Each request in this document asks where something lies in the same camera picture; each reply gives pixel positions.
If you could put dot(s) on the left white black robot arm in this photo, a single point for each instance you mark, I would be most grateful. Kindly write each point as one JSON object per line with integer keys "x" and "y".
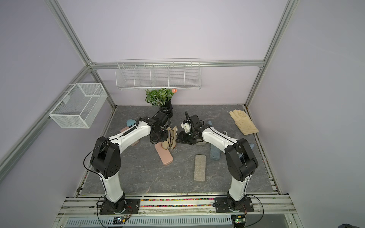
{"x": 106, "y": 159}

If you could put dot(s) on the green plant in black vase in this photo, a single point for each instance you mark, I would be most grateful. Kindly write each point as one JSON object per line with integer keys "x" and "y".
{"x": 162, "y": 98}

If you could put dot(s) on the teal plastic scraper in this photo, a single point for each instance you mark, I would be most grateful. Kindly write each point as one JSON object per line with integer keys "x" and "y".
{"x": 131, "y": 122}

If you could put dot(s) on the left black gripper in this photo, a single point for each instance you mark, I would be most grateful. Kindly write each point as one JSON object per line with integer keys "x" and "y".
{"x": 164, "y": 138}

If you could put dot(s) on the mint case blue glasses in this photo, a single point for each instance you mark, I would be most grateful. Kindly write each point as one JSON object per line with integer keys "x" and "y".
{"x": 215, "y": 153}

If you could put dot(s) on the pink case black sunglasses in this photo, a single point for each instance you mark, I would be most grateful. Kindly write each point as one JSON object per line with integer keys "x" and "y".
{"x": 164, "y": 154}

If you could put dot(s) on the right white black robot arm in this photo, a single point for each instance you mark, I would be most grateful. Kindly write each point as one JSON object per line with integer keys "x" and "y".
{"x": 241, "y": 160}

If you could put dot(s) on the grey mint case red sunglasses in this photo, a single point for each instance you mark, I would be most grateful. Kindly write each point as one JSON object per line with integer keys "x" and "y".
{"x": 200, "y": 168}

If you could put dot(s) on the pink hard glasses case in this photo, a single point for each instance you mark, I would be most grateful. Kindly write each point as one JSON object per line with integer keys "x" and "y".
{"x": 124, "y": 130}

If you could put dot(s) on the white vented cable duct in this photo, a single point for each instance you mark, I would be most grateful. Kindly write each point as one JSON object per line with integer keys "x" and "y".
{"x": 149, "y": 221}

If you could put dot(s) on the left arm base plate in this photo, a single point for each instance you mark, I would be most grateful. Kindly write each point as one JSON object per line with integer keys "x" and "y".
{"x": 124, "y": 206}

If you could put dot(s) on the plaid beige glasses case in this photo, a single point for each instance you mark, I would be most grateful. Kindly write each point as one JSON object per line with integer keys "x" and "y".
{"x": 172, "y": 134}

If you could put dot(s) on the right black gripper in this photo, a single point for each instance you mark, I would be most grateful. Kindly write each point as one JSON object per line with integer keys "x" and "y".
{"x": 181, "y": 138}

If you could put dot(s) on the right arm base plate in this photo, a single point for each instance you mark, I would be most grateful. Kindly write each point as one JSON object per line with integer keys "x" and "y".
{"x": 227, "y": 204}

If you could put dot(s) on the white wire mesh side basket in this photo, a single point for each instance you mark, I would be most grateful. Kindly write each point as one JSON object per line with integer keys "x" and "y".
{"x": 80, "y": 106}

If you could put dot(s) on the long white wire shelf basket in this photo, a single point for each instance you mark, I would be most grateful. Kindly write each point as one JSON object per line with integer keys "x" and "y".
{"x": 136, "y": 74}

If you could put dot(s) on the beige work glove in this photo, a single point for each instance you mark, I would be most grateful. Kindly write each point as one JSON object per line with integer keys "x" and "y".
{"x": 243, "y": 122}

